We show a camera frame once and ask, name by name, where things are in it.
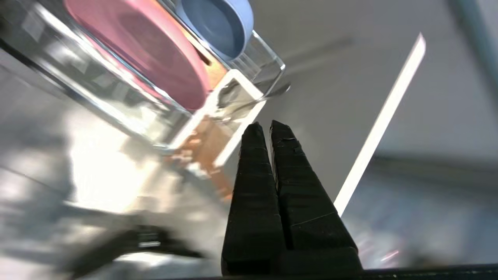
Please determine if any clear acrylic dish rack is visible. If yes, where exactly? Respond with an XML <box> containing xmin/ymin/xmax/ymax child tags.
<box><xmin>0</xmin><ymin>0</ymin><xmax>286</xmax><ymax>150</ymax></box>

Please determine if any metal spoon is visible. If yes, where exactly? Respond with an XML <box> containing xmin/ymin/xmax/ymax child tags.
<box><xmin>218</xmin><ymin>83</ymin><xmax>291</xmax><ymax>117</ymax></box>

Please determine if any blue bowl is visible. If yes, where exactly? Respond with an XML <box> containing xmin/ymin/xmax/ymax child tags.
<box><xmin>175</xmin><ymin>0</ymin><xmax>254</xmax><ymax>61</ymax></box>

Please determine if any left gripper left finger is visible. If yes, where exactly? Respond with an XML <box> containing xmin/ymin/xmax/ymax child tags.
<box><xmin>221</xmin><ymin>122</ymin><xmax>287</xmax><ymax>277</ymax></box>

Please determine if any pink plate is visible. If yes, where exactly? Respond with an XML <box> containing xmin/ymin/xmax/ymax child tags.
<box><xmin>63</xmin><ymin>0</ymin><xmax>211</xmax><ymax>111</ymax></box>

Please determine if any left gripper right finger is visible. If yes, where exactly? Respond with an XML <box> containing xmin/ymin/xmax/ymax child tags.
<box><xmin>269</xmin><ymin>120</ymin><xmax>364</xmax><ymax>273</ymax></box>

